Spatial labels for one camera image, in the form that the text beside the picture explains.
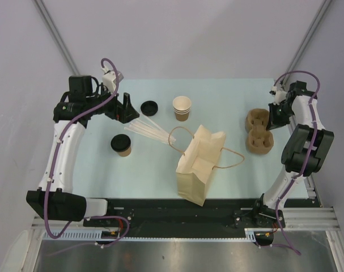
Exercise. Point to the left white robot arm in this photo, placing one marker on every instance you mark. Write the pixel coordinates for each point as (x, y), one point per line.
(54, 198)

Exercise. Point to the aluminium frame rail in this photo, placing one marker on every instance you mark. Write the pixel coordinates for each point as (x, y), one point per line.
(296, 219)

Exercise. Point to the paper-wrapped straw, separate long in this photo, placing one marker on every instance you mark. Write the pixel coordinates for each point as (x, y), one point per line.
(145, 125)

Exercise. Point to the paper-wrapped straw, outermost single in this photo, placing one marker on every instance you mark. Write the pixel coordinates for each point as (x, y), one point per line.
(156, 125)

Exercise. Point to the stack of black lids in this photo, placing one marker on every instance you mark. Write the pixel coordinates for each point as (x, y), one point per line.
(149, 108)

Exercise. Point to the paper-wrapped straw, middle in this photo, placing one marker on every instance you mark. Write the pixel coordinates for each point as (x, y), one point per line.
(154, 131)

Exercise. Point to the beige paper takeout bag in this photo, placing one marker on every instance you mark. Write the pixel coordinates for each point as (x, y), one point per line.
(197, 163)

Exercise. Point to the paper-wrapped straw, upper bundle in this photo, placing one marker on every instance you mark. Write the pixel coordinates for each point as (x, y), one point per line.
(153, 131)

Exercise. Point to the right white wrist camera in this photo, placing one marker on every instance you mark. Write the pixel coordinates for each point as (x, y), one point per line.
(279, 95)

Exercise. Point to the stack of brown paper cups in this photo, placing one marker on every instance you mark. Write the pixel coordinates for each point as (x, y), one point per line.
(181, 107)

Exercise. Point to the white slotted cable duct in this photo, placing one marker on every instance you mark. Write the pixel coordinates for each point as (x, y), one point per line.
(104, 236)

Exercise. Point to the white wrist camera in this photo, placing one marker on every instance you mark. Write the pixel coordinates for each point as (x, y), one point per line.
(279, 95)
(109, 81)

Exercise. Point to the brown paper cup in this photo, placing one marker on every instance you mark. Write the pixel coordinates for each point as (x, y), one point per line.
(125, 153)

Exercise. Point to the black plastic cup lid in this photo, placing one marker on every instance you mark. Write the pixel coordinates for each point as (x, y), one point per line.
(120, 143)

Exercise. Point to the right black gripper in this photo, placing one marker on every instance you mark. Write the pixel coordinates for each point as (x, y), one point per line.
(274, 122)

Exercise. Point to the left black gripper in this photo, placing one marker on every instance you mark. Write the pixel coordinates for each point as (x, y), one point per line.
(123, 113)

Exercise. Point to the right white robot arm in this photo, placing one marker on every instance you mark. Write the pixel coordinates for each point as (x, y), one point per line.
(304, 152)

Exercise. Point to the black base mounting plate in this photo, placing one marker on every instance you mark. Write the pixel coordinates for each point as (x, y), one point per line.
(178, 218)

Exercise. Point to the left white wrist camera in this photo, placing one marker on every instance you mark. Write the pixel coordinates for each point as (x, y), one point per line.
(109, 81)

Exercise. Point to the brown pulp cup carrier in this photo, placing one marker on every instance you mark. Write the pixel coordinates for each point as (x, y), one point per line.
(259, 140)

